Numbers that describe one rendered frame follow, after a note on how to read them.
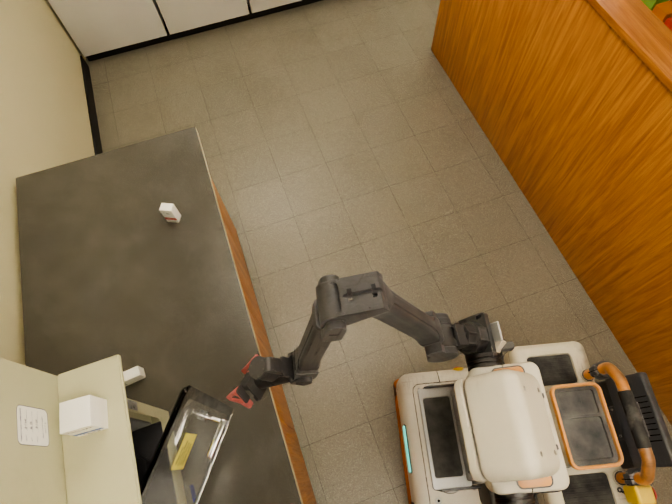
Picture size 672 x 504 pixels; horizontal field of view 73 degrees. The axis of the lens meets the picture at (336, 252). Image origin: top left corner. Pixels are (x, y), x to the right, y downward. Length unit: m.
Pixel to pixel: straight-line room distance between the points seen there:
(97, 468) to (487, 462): 0.72
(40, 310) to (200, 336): 0.55
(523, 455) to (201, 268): 1.11
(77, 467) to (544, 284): 2.33
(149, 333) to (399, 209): 1.67
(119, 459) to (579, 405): 1.24
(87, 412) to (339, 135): 2.48
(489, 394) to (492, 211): 1.92
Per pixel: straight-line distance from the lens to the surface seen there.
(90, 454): 0.94
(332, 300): 0.83
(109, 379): 0.95
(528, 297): 2.67
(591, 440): 1.60
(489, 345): 1.21
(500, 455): 1.03
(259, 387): 1.30
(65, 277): 1.80
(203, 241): 1.65
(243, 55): 3.66
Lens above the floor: 2.34
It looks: 64 degrees down
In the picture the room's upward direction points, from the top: 4 degrees counter-clockwise
